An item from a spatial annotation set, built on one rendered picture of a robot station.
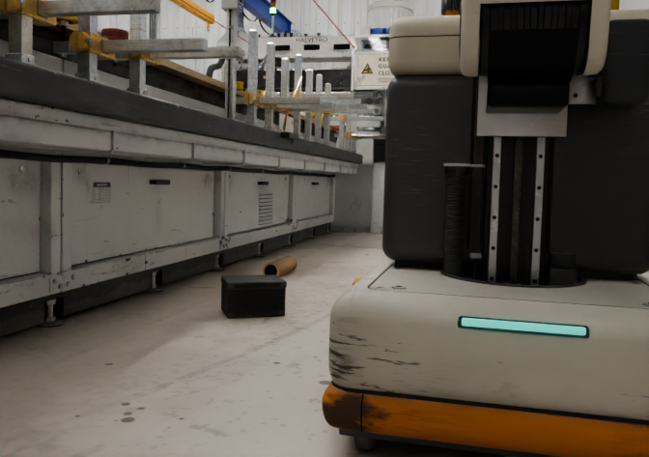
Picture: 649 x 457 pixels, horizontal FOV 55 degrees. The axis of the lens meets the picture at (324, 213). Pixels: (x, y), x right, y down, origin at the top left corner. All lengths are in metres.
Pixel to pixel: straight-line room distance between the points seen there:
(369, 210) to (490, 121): 4.52
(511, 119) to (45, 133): 1.07
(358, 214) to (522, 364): 4.77
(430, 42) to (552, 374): 0.70
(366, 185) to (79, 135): 4.19
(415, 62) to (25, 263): 1.23
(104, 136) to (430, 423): 1.22
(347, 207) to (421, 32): 4.46
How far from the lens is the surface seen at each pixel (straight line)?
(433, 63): 1.34
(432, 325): 1.01
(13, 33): 1.59
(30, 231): 1.98
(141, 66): 1.99
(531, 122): 1.23
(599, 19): 1.07
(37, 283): 1.97
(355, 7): 12.52
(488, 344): 1.01
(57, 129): 1.69
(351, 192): 5.74
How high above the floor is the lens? 0.46
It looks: 3 degrees down
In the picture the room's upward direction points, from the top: 2 degrees clockwise
